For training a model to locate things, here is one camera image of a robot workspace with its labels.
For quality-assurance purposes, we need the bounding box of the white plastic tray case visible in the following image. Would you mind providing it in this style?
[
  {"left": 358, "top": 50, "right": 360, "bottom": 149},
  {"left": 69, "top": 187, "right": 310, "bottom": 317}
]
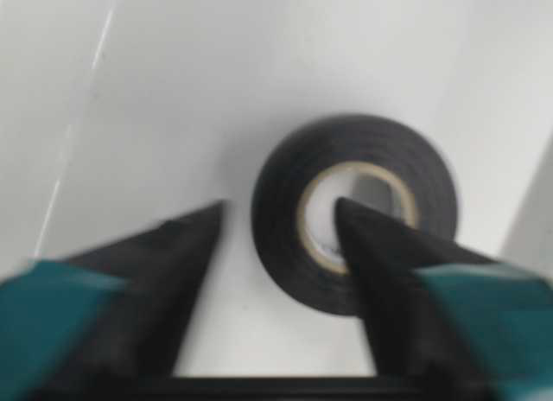
[{"left": 1, "top": 0, "right": 552, "bottom": 376}]

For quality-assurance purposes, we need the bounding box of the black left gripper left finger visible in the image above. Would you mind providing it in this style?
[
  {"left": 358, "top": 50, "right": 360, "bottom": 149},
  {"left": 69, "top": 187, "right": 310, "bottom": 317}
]
[{"left": 1, "top": 201, "right": 225, "bottom": 400}]

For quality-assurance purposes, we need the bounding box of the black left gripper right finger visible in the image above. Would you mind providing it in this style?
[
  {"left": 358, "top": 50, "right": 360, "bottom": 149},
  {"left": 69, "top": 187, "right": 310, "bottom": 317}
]
[{"left": 334, "top": 198, "right": 552, "bottom": 400}]

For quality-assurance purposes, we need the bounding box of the black tape roll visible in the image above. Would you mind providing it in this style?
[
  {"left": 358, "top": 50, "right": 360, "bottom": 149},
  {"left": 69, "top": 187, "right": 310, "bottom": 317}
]
[{"left": 251, "top": 114, "right": 459, "bottom": 316}]

